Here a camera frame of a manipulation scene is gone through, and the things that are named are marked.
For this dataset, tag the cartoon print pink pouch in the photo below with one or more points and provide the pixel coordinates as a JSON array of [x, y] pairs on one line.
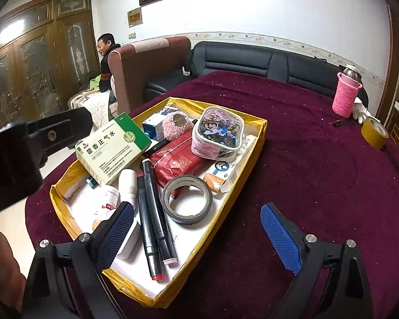
[[216, 129]]

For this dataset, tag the yellow cardboard tray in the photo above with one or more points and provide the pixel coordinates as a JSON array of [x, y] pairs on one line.
[[186, 242]]

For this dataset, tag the green bag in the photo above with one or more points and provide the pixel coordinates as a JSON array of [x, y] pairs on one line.
[[94, 83]]

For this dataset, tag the pink plush toy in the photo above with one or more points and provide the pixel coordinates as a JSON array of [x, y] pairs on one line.
[[176, 126]]

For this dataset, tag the blue striped ointment box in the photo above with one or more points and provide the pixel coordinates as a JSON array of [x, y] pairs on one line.
[[222, 172]]

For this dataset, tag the brown armchair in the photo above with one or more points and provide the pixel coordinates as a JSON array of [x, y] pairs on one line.
[[143, 73]]

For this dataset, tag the small white object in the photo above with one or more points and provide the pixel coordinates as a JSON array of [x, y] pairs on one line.
[[187, 70]]

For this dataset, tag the white bottle orange cap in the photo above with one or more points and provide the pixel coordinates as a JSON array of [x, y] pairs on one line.
[[128, 182]]

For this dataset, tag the green white medicine box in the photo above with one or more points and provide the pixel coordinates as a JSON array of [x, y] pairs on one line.
[[113, 146]]

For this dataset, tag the small teal cap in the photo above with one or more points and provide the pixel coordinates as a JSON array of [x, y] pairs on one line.
[[92, 182]]

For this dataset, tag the black leather sofa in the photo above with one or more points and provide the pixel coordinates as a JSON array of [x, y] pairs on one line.
[[246, 59]]

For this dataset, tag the burgundy tablecloth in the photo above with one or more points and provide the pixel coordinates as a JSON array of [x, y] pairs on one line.
[[302, 172]]

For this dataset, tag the red tissue packet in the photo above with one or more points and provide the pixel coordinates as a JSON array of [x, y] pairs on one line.
[[176, 166]]

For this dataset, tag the person's left hand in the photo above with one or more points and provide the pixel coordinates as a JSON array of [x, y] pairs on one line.
[[8, 265]]

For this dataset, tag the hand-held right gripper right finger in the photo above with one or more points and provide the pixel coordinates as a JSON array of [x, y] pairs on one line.
[[282, 239]]

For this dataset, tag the black tape roll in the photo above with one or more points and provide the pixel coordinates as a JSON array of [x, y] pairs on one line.
[[186, 220]]

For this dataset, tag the small blue white box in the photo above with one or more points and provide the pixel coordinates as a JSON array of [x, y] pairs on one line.
[[153, 124]]

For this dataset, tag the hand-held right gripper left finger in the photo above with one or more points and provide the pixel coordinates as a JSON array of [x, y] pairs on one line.
[[116, 232]]

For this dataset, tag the white glove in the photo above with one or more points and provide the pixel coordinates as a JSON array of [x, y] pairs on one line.
[[360, 109]]

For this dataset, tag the white red label packet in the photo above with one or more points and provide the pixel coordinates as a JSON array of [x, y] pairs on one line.
[[103, 206]]

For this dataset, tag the small wall plaque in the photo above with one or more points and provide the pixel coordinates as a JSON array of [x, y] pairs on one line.
[[134, 16]]

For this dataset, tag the yellow tape roll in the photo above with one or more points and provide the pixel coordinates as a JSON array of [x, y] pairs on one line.
[[372, 138]]

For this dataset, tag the wooden glass door cabinet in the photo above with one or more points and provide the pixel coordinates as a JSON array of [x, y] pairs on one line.
[[30, 56]]

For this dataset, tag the beige patterned blanket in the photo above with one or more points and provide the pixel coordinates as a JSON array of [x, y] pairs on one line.
[[93, 106]]

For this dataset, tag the small black key fob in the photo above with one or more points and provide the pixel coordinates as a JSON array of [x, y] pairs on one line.
[[336, 123]]

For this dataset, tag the pink knit covered bottle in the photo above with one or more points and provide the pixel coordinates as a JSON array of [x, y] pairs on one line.
[[345, 96]]

